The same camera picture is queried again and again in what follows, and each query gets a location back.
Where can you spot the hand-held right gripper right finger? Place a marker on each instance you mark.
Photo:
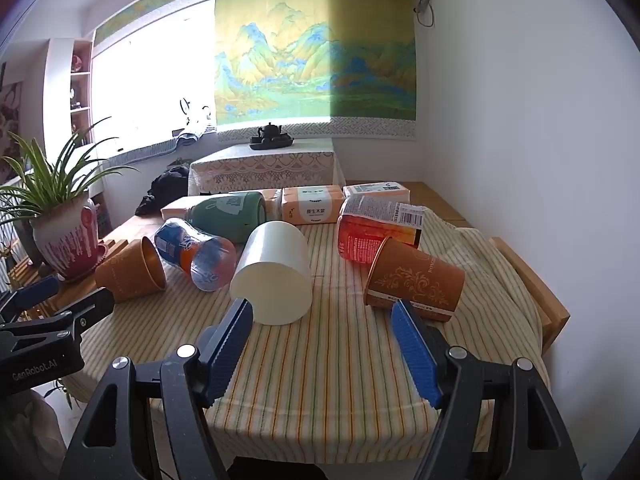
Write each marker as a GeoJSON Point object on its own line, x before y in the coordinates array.
{"type": "Point", "coordinates": [415, 345]}

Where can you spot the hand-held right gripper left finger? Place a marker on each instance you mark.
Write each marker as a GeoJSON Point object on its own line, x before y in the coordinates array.
{"type": "Point", "coordinates": [230, 345]}

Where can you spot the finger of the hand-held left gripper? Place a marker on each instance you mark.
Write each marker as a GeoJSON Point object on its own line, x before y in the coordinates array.
{"type": "Point", "coordinates": [37, 292]}
{"type": "Point", "coordinates": [90, 310]}

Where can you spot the white cup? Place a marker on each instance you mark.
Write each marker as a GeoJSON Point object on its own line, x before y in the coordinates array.
{"type": "Point", "coordinates": [275, 265]}

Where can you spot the plain brown paper cup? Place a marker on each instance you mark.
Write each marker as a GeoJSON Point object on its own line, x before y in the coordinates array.
{"type": "Point", "coordinates": [125, 272]}

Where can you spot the ornate brown paper cup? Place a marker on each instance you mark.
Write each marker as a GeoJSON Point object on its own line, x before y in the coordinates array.
{"type": "Point", "coordinates": [420, 275]}

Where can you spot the blue orange plastic cup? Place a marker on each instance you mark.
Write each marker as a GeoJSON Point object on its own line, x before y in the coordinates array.
{"type": "Point", "coordinates": [200, 255]}

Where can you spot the green cup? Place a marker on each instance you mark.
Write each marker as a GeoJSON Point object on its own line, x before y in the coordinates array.
{"type": "Point", "coordinates": [225, 212]}

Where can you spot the spider plant in glazed pot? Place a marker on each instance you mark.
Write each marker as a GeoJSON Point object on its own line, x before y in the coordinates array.
{"type": "Point", "coordinates": [62, 240]}

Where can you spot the whitish plastic bag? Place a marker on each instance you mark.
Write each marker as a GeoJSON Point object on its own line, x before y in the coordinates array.
{"type": "Point", "coordinates": [30, 435]}

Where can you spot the striped tablecloth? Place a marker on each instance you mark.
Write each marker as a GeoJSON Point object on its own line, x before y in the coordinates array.
{"type": "Point", "coordinates": [325, 360]}

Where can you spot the red snack packet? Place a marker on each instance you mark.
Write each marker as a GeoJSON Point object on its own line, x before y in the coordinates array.
{"type": "Point", "coordinates": [360, 240]}

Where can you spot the pale orange tissue pack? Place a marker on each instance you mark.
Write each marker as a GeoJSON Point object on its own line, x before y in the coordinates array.
{"type": "Point", "coordinates": [175, 207]}

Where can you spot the wooden table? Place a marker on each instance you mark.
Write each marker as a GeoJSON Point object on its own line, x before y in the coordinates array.
{"type": "Point", "coordinates": [542, 305]}

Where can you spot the black bag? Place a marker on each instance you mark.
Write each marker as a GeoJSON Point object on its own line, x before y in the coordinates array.
{"type": "Point", "coordinates": [167, 187]}

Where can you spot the white tissue pack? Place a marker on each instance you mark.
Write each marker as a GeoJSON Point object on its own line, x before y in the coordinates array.
{"type": "Point", "coordinates": [375, 189]}

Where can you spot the patterned windowsill runner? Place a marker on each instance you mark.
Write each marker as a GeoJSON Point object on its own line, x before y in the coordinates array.
{"type": "Point", "coordinates": [145, 152]}

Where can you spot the small table with lace cloth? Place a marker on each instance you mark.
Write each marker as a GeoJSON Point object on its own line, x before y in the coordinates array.
{"type": "Point", "coordinates": [260, 167]}

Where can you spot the blue white cloth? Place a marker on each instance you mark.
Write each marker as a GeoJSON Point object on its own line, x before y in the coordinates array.
{"type": "Point", "coordinates": [192, 135]}

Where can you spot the black tea tray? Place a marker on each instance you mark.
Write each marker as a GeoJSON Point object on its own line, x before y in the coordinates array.
{"type": "Point", "coordinates": [270, 145]}

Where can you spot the black teapot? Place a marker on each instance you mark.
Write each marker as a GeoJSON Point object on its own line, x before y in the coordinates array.
{"type": "Point", "coordinates": [271, 131]}

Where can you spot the landscape print curtain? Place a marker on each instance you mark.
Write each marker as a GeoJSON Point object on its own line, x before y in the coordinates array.
{"type": "Point", "coordinates": [300, 60]}

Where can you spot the landscape print valance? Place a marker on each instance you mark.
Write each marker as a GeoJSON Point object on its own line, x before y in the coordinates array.
{"type": "Point", "coordinates": [150, 7]}

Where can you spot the floral wall picture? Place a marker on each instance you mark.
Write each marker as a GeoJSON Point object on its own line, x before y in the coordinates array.
{"type": "Point", "coordinates": [9, 120]}

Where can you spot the white wall shelf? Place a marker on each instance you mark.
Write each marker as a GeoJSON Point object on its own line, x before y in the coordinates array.
{"type": "Point", "coordinates": [57, 85]}

